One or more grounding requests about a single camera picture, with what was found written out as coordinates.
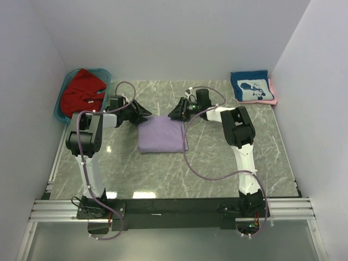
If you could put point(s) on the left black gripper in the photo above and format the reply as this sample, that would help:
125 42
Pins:
140 112

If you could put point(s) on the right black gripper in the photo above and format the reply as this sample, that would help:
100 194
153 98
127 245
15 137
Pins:
180 112

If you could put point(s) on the lilac purple t-shirt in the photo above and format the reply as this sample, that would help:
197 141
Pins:
160 134

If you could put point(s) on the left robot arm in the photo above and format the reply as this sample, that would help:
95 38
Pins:
84 140

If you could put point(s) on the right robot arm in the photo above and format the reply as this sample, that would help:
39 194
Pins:
239 133

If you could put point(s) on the teal plastic basket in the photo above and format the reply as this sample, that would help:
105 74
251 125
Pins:
102 74

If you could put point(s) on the red t-shirt in basket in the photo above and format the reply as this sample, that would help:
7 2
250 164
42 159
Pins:
85 92

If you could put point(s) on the folded blue printed t-shirt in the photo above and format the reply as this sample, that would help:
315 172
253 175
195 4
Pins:
250 75

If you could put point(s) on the folded pink t-shirt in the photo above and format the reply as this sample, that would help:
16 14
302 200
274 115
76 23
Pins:
255 91

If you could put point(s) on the black base beam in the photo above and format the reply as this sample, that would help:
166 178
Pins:
153 213

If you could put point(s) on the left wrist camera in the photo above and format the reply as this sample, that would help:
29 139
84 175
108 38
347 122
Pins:
117 101

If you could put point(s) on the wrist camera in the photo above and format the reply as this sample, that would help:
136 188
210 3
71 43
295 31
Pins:
202 98
117 101

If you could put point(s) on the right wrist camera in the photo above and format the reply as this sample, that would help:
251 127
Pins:
202 98

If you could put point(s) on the aluminium frame rail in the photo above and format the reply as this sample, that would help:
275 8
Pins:
54 232

